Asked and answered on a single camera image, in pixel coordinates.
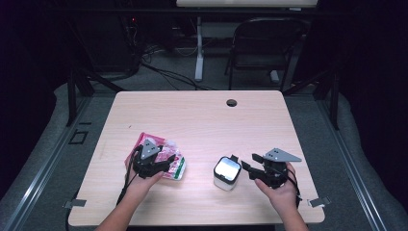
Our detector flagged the black metal frame stand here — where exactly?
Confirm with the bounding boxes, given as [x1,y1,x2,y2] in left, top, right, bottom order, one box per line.
[282,68,341,131]
[65,68,126,128]

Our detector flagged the dark computer tower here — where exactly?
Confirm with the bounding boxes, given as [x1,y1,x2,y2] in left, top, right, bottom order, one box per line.
[76,13,140,73]

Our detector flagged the clear jar with black lid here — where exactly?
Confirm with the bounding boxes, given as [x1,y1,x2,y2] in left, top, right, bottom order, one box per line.
[213,154,242,192]

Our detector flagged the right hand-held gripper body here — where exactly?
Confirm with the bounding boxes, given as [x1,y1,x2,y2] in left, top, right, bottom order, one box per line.
[258,147,302,190]

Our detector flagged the bundle of black floor cables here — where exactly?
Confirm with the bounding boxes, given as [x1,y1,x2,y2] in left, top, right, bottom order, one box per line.
[139,44,213,91]

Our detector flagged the white desk leg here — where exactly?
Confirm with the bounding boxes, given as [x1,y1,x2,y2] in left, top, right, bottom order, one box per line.
[194,15,205,82]

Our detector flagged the black frame crossbar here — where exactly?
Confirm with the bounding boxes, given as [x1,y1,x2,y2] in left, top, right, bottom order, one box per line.
[57,8,321,17]

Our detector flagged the black folding chair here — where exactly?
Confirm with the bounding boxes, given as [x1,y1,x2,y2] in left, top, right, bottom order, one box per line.
[224,17,311,92]

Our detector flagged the person's left hand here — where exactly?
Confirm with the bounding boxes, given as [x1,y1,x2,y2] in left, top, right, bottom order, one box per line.
[123,154,166,200]

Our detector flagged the grey metal bracket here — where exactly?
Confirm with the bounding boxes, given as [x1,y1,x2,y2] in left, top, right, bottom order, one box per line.
[63,198,88,210]
[307,195,331,209]

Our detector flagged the person's right hand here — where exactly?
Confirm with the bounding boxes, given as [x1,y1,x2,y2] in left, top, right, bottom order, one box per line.
[254,162,300,215]

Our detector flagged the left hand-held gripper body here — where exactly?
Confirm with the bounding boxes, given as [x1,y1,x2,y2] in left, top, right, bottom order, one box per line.
[131,139,171,179]

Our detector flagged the left hand-held gripper black cable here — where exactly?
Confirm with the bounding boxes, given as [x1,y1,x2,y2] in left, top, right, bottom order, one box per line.
[115,145,142,206]

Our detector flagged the aluminium floor rail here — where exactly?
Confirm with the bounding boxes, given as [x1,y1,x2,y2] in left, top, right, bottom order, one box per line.
[316,99,389,231]
[0,95,94,231]

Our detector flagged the right hand-held gripper black cable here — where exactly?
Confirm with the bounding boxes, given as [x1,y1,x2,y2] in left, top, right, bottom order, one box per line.
[287,167,303,210]

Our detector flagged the hand-held gripper black cable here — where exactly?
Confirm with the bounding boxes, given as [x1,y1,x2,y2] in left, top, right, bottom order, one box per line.
[287,167,303,210]
[115,145,142,206]

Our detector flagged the red and white plastic bag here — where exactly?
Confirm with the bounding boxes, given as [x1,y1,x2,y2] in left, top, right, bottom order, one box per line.
[124,132,187,181]

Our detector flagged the black cable under table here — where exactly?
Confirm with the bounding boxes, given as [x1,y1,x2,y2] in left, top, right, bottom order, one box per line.
[60,188,81,231]

